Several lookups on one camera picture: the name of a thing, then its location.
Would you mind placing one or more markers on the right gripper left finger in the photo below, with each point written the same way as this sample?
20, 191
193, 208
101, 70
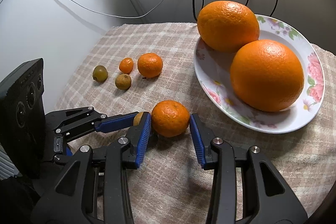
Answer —
92, 184

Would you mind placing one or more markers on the large orange front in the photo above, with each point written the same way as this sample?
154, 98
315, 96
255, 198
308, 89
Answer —
266, 75

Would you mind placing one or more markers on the small brown longan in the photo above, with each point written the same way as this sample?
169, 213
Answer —
123, 81

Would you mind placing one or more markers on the green olive fruit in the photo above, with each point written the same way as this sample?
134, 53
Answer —
100, 74

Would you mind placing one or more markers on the beige plaid cloth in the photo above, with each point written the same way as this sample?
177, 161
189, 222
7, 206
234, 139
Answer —
170, 186

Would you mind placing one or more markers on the small orange kumquat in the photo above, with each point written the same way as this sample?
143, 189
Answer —
126, 65

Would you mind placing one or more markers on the floral white plate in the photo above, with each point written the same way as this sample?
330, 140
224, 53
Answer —
212, 69

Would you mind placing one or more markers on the large orange rear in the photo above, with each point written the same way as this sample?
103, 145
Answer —
226, 26

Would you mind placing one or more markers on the small mandarin far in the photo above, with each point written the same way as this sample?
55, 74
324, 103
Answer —
150, 65

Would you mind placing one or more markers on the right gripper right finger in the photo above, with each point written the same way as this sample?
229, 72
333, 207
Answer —
247, 187

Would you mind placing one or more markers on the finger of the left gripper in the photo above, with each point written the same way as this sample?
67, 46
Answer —
115, 123

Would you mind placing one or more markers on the large orange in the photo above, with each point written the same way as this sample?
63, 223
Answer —
226, 26
266, 75

